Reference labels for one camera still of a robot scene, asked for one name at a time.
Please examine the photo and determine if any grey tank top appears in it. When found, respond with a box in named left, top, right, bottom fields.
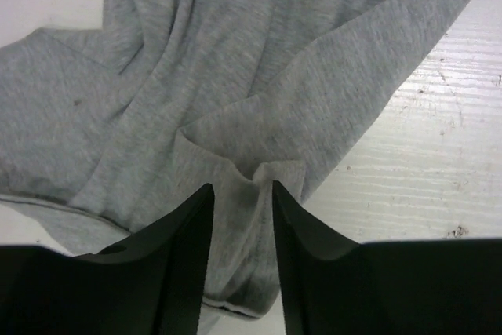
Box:
left=1, top=0, right=470, bottom=319

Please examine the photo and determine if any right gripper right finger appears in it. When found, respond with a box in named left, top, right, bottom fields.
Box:
left=272, top=182, right=501, bottom=335

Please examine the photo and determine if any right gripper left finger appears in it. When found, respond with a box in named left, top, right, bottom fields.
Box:
left=1, top=184, right=215, bottom=334

